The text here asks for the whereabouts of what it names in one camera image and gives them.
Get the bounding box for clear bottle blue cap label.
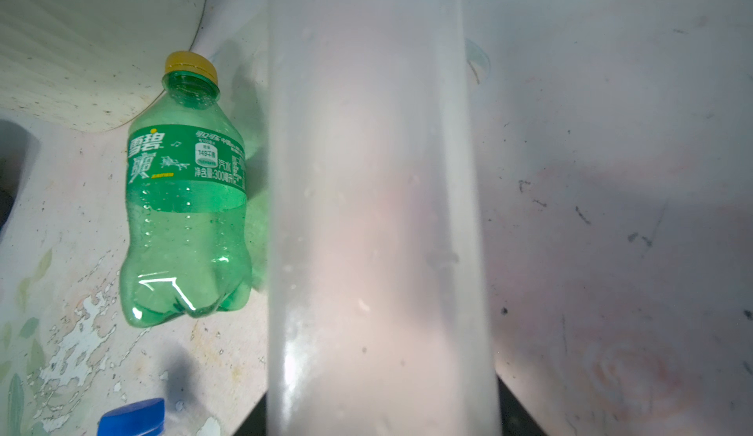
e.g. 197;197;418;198
97;398;166;436

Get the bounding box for green soda bottle yellow cap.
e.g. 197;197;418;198
119;51;253;328

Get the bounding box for long clear plastic bottle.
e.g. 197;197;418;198
267;0;502;435

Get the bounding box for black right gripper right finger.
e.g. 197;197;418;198
497;376;546;436

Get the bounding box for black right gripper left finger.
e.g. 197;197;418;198
235;394;267;436

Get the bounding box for cream bin with pink liner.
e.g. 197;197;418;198
1;0;206;133

